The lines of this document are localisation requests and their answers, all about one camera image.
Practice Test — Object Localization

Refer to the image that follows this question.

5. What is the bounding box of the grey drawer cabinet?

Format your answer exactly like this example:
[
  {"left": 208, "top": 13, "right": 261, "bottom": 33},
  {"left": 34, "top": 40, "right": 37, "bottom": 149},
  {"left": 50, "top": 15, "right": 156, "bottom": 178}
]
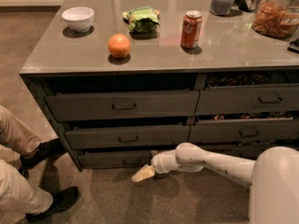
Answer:
[{"left": 20, "top": 66, "right": 299, "bottom": 173}]

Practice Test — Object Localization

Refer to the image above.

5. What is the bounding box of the lower leg in khaki trousers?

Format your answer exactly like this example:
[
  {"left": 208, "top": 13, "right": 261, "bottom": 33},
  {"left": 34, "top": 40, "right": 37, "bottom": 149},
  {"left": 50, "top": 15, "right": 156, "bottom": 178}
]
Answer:
[{"left": 0, "top": 160, "right": 53, "bottom": 215}]

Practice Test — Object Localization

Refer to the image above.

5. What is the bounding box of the upper black shoe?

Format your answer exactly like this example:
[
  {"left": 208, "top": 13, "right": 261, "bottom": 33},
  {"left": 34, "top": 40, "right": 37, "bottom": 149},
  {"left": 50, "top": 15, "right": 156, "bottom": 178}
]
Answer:
[{"left": 20, "top": 139, "right": 66, "bottom": 170}]

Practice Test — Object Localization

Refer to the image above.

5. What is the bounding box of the lower black shoe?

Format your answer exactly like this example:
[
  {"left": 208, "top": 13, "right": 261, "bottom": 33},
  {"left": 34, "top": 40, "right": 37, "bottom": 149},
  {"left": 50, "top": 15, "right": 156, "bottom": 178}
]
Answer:
[{"left": 26, "top": 187, "right": 79, "bottom": 222}]

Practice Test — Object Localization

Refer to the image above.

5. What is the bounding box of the black shoe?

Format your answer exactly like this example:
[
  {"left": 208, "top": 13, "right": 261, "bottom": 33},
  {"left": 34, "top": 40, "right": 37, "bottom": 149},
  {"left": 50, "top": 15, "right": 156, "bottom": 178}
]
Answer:
[
  {"left": 20, "top": 139, "right": 66, "bottom": 170},
  {"left": 26, "top": 187, "right": 79, "bottom": 222}
]

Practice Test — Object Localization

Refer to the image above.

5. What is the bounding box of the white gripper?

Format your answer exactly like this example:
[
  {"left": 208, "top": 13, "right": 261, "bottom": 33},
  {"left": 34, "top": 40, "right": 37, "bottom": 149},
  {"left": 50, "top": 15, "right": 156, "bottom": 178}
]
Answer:
[{"left": 132, "top": 150, "right": 178, "bottom": 183}]

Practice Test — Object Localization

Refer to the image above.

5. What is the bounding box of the red soda can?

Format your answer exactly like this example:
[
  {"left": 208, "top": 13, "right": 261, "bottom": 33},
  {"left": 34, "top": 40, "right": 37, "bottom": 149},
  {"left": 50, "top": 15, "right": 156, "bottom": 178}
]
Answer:
[{"left": 180, "top": 10, "right": 203, "bottom": 49}]

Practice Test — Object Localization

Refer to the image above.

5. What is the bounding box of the upper leg in khaki trousers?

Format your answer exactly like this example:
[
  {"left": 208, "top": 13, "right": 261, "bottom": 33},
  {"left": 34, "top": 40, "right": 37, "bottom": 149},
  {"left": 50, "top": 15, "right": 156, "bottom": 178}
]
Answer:
[{"left": 0, "top": 106, "right": 41, "bottom": 159}]

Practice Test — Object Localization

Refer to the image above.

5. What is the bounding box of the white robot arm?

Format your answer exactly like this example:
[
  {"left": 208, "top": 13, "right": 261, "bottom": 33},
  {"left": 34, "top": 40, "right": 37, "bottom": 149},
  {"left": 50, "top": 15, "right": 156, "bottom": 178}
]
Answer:
[{"left": 132, "top": 142, "right": 299, "bottom": 224}]

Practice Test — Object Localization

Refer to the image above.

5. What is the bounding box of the drawer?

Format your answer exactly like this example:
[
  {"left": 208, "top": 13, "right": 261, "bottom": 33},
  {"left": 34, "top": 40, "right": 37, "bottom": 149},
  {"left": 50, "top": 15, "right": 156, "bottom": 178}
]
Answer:
[
  {"left": 196, "top": 69, "right": 299, "bottom": 115},
  {"left": 45, "top": 91, "right": 199, "bottom": 121},
  {"left": 65, "top": 125, "right": 190, "bottom": 149},
  {"left": 76, "top": 147, "right": 181, "bottom": 170},
  {"left": 189, "top": 111, "right": 299, "bottom": 144},
  {"left": 199, "top": 140, "right": 299, "bottom": 160}
]

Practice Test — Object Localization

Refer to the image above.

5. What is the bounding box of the leg in khaki trousers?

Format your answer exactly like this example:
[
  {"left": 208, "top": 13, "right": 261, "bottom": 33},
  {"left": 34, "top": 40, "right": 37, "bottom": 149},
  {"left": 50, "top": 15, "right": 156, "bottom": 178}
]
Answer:
[
  {"left": 0, "top": 106, "right": 41, "bottom": 159},
  {"left": 0, "top": 160, "right": 53, "bottom": 215}
]

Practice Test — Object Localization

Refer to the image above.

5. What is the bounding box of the green chip bag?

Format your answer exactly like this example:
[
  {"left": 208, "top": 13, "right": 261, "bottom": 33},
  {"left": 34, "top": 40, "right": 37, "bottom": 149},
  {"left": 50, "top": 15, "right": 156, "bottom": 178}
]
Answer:
[{"left": 122, "top": 7, "right": 160, "bottom": 34}]

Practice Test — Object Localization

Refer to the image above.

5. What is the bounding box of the white ceramic bowl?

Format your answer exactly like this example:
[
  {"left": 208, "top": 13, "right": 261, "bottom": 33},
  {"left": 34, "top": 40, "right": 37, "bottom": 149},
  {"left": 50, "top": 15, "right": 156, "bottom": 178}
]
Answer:
[{"left": 62, "top": 7, "right": 94, "bottom": 33}]

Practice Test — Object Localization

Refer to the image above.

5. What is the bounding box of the dark object on counter edge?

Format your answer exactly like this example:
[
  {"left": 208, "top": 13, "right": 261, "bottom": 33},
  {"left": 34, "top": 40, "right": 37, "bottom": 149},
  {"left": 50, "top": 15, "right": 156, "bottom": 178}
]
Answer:
[{"left": 288, "top": 38, "right": 299, "bottom": 53}]

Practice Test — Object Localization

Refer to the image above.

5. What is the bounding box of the orange fruit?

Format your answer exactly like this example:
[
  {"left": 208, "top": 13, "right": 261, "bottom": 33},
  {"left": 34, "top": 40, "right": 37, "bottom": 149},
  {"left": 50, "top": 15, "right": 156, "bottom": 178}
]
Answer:
[{"left": 107, "top": 34, "right": 131, "bottom": 59}]

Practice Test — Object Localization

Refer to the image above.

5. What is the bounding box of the clear jar with snacks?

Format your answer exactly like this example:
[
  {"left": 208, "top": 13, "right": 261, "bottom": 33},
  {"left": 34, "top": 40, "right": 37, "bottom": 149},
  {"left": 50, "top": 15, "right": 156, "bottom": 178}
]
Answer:
[{"left": 252, "top": 0, "right": 299, "bottom": 38}]

